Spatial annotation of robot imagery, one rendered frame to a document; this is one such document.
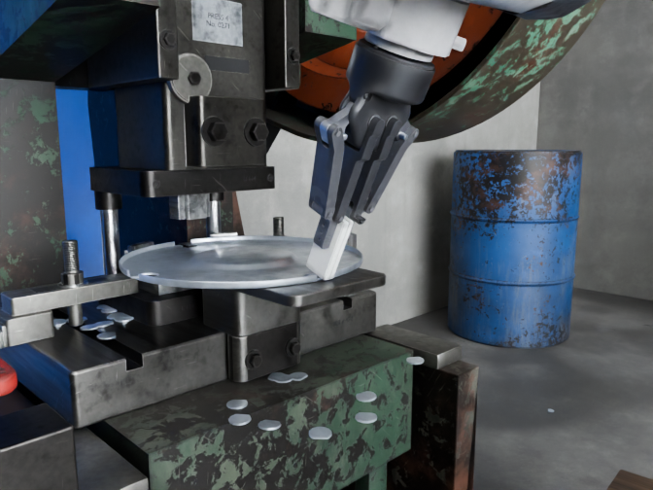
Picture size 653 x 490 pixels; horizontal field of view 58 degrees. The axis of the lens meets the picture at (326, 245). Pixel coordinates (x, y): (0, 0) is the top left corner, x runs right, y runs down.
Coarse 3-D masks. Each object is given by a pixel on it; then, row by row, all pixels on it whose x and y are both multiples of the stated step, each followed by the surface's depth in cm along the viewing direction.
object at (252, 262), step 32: (128, 256) 73; (160, 256) 74; (192, 256) 74; (224, 256) 71; (256, 256) 71; (288, 256) 71; (352, 256) 74; (192, 288) 59; (224, 288) 58; (256, 288) 59
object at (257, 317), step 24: (264, 288) 59; (288, 288) 59; (312, 288) 59; (336, 288) 60; (360, 288) 62; (216, 312) 70; (240, 312) 67; (264, 312) 69; (288, 312) 72; (240, 336) 68; (264, 336) 70; (288, 336) 72; (240, 360) 68; (264, 360) 70; (288, 360) 73
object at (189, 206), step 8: (176, 200) 78; (184, 200) 78; (192, 200) 78; (200, 200) 79; (208, 200) 81; (176, 208) 78; (184, 208) 78; (192, 208) 78; (200, 208) 79; (208, 208) 81; (176, 216) 79; (184, 216) 79; (192, 216) 79; (200, 216) 79; (208, 216) 81
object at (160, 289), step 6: (186, 246) 84; (192, 246) 83; (126, 252) 79; (144, 282) 76; (144, 288) 77; (150, 288) 75; (156, 288) 74; (162, 288) 74; (168, 288) 75; (174, 288) 75; (180, 288) 76; (186, 288) 76; (156, 294) 74; (162, 294) 74
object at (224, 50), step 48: (192, 0) 68; (240, 0) 73; (192, 48) 69; (240, 48) 74; (144, 96) 71; (192, 96) 68; (240, 96) 74; (144, 144) 72; (192, 144) 69; (240, 144) 72
